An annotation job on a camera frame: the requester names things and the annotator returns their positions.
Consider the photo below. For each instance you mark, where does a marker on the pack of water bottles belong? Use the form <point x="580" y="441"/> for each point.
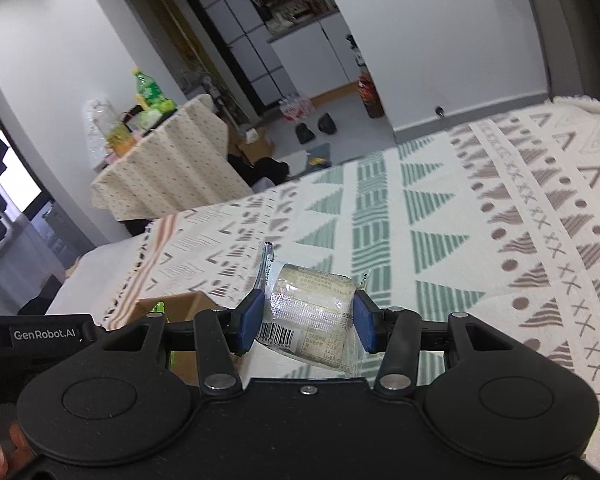
<point x="295" y="107"/>

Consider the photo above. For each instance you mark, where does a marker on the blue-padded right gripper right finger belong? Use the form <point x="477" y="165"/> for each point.
<point x="400" y="335"/>

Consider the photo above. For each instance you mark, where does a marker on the brown cardboard box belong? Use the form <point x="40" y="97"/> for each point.
<point x="149" y="367"/>

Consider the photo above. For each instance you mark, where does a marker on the clear oil jug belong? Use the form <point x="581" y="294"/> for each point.
<point x="115" y="132"/>

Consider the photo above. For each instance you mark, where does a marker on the black slipper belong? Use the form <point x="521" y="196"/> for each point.
<point x="303" y="133"/>
<point x="327" y="125"/>

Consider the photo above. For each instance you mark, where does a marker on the patterned bed blanket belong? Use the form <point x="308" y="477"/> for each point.
<point x="499" y="218"/>

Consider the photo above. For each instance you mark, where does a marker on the person's hand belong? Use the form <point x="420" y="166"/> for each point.
<point x="19" y="456"/>

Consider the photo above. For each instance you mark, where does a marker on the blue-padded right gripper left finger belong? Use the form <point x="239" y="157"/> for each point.
<point x="217" y="336"/>

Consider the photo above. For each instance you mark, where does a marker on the blue floor mat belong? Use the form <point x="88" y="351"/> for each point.
<point x="307" y="161"/>

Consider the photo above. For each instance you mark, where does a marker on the white rice cake packet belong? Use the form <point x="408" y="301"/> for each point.
<point x="308" y="314"/>

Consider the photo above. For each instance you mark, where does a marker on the left black slipper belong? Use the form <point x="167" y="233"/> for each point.
<point x="303" y="133"/>

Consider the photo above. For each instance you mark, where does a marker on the round table dotted tablecloth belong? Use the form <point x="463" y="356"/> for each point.
<point x="178" y="166"/>

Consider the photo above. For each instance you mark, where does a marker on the small cardboard box floor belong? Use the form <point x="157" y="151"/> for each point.
<point x="256" y="144"/>

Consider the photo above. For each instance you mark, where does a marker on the green soda bottle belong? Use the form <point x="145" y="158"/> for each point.
<point x="148" y="90"/>

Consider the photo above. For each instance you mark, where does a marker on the white kitchen cabinet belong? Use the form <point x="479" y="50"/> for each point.
<point x="318" y="58"/>

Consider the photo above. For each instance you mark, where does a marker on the dark soy sauce bottle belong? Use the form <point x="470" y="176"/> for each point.
<point x="369" y="95"/>

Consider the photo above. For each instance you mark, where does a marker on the right black slipper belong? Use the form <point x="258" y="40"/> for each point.
<point x="327" y="125"/>

